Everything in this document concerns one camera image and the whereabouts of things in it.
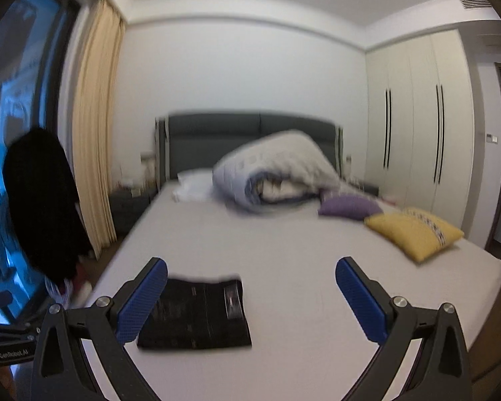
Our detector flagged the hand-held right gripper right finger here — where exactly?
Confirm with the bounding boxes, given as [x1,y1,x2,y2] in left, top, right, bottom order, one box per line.
[335,256,472,401]

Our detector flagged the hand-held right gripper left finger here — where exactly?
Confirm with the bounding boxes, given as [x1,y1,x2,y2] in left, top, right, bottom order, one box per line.
[30,257,169,401]

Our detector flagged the black pants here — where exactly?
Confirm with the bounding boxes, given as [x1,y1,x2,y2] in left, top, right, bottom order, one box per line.
[137,276,252,350]

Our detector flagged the white pink clothing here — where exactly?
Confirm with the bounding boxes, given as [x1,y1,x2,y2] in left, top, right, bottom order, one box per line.
[45,273,93,306]

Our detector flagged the yellow pillow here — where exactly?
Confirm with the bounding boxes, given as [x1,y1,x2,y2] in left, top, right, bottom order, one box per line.
[364,208,465,263]

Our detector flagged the dark grey nightstand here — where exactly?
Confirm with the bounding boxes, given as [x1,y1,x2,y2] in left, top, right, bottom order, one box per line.
[111,188,157,235]

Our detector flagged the bed with white sheet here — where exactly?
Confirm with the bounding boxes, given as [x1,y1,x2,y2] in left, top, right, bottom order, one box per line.
[73,179,501,401]

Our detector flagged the purple pillow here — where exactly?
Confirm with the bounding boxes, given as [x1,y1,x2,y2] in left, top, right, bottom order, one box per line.
[318,194,382,221]

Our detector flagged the white pillow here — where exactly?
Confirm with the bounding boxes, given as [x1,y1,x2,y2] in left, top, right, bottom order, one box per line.
[172,169,222,201]

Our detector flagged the hanging black clothing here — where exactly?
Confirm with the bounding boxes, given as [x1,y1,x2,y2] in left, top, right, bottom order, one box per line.
[3,129,93,282]

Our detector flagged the rolled light grey duvet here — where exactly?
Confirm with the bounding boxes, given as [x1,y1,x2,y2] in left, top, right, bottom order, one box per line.
[212,130,362,214]

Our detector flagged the dark grey headboard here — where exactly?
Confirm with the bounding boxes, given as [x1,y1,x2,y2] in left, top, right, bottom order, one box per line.
[154,111,343,188]

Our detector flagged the beige curtain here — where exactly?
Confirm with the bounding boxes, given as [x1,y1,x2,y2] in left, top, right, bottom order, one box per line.
[72,0,126,260]

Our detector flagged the white wardrobe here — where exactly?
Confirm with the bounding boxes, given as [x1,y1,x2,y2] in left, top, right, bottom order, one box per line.
[365,29,477,243]

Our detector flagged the window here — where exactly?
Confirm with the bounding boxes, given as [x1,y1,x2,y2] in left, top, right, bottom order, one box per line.
[0,0,82,322]

